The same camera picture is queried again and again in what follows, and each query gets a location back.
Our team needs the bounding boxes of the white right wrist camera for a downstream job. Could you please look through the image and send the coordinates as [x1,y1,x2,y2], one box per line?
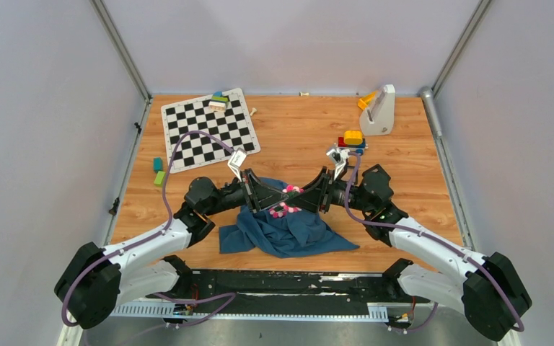
[326,146,350,180]

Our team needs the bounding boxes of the white wedge stand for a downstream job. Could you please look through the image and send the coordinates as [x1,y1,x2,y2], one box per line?
[359,84,396,136]

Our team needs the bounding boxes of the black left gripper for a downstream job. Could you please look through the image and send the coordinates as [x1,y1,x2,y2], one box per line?
[204,168,289,217]

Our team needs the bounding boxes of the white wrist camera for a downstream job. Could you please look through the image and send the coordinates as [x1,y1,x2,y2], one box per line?
[326,146,350,180]
[227,148,247,181]

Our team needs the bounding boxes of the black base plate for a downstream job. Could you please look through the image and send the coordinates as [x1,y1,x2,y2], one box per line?
[164,270,427,314]

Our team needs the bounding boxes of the stacked toy bricks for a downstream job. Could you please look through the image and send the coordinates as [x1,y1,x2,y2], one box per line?
[208,92,229,112]

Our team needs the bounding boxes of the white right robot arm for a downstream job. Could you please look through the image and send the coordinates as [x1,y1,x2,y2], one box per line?
[285,164,532,342]

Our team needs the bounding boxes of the blue garment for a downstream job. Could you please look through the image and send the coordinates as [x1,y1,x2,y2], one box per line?
[218,177,360,260]

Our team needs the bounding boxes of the teal toy block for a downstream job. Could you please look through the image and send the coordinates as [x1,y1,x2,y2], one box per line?
[152,157,164,173]

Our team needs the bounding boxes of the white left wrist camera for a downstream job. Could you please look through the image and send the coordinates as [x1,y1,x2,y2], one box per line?
[227,148,247,181]

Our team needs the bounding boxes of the orange toy piece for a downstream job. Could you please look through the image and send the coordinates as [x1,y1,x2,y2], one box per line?
[357,90,377,110]

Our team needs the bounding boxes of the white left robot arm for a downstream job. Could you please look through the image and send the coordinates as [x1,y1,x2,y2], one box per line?
[54,169,289,329]

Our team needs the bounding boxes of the colourful toy car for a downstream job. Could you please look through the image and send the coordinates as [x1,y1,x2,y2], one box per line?
[337,130,368,155]

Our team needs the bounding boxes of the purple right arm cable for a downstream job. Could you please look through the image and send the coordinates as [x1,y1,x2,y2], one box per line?
[343,151,525,334]

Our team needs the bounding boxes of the white slotted cable duct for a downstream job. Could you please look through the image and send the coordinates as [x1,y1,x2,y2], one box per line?
[110,300,389,323]

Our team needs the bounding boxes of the pink white flower brooch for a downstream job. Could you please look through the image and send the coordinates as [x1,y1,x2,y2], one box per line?
[282,185,304,197]

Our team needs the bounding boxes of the black white checkerboard mat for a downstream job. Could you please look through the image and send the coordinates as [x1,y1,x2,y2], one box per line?
[161,88,261,174]

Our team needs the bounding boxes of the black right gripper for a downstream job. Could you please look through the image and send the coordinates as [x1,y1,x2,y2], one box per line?
[286,167,373,214]

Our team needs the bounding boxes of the green toy block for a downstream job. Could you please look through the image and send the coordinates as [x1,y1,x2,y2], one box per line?
[154,171,168,187]

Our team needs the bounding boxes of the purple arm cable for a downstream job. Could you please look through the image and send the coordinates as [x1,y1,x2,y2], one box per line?
[343,151,525,334]
[61,130,239,330]

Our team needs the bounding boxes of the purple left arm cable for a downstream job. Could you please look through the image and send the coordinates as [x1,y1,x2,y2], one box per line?
[61,130,239,330]

